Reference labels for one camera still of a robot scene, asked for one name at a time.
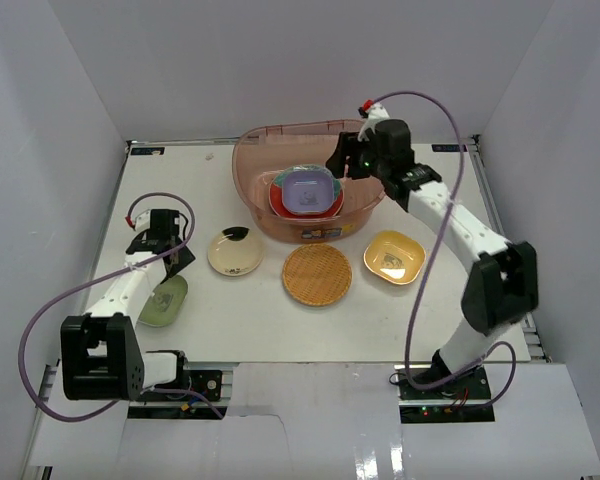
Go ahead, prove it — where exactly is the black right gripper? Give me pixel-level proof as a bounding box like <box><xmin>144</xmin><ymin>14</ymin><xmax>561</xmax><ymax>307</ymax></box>
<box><xmin>326</xmin><ymin>133</ymin><xmax>390</xmax><ymax>182</ymax></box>

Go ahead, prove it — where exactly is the light green dish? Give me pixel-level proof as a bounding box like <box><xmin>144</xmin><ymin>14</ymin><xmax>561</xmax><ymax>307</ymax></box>
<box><xmin>138</xmin><ymin>275</ymin><xmax>188</xmax><ymax>328</ymax></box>

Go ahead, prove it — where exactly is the cream square dish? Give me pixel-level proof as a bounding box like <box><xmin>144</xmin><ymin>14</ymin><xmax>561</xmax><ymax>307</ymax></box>
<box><xmin>279</xmin><ymin>163</ymin><xmax>339</xmax><ymax>219</ymax></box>

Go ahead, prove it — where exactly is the purple square dish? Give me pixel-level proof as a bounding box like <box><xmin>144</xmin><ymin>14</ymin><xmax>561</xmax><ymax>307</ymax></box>
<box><xmin>281</xmin><ymin>167</ymin><xmax>337</xmax><ymax>215</ymax></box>

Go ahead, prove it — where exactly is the red and teal plate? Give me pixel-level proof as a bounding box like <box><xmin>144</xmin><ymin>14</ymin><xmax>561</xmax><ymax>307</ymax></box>
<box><xmin>269</xmin><ymin>165</ymin><xmax>344</xmax><ymax>219</ymax></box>

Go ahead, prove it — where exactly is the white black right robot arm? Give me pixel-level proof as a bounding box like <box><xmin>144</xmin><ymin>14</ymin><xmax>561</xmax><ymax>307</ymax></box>
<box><xmin>326</xmin><ymin>119</ymin><xmax>539</xmax><ymax>399</ymax></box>

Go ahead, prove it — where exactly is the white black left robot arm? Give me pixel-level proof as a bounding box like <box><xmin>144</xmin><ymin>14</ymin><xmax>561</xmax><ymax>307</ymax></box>
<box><xmin>60</xmin><ymin>209</ymin><xmax>195</xmax><ymax>401</ymax></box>

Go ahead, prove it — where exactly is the pink translucent plastic bin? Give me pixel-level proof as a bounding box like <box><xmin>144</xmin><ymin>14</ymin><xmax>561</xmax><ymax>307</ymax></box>
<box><xmin>232</xmin><ymin>119</ymin><xmax>384</xmax><ymax>244</ymax></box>

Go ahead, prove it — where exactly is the cream round plate black mark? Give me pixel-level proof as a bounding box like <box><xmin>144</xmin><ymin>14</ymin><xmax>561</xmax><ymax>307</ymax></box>
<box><xmin>207</xmin><ymin>226</ymin><xmax>265</xmax><ymax>277</ymax></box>

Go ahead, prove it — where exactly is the yellow square dish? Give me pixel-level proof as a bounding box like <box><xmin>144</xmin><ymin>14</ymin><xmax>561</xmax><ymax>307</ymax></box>
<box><xmin>363</xmin><ymin>230</ymin><xmax>426</xmax><ymax>286</ymax></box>

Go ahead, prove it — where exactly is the round woven bamboo plate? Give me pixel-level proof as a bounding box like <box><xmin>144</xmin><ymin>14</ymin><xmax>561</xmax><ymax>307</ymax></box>
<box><xmin>281</xmin><ymin>244</ymin><xmax>352</xmax><ymax>307</ymax></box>

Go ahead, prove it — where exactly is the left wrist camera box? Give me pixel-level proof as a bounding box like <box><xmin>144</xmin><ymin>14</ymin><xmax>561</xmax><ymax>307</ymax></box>
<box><xmin>125</xmin><ymin>209</ymin><xmax>151</xmax><ymax>233</ymax></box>

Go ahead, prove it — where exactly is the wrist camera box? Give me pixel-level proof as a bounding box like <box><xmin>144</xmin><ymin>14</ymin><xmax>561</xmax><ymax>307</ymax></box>
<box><xmin>358</xmin><ymin>100</ymin><xmax>390</xmax><ymax>142</ymax></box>
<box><xmin>125</xmin><ymin>209</ymin><xmax>151</xmax><ymax>233</ymax></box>

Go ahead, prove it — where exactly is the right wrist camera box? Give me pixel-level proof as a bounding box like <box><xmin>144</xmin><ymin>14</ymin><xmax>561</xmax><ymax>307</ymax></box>
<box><xmin>358</xmin><ymin>100</ymin><xmax>390</xmax><ymax>142</ymax></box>

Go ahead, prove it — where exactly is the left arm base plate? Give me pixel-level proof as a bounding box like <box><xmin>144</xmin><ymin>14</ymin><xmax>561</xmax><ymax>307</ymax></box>
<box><xmin>132</xmin><ymin>368</ymin><xmax>225</xmax><ymax>406</ymax></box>

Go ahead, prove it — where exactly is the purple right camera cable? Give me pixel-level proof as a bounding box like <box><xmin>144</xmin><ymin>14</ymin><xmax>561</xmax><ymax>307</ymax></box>
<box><xmin>357</xmin><ymin>90</ymin><xmax>519</xmax><ymax>414</ymax></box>

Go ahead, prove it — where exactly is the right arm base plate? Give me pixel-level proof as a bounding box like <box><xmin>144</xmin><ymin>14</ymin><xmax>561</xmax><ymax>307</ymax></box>
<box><xmin>389</xmin><ymin>367</ymin><xmax>492</xmax><ymax>406</ymax></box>

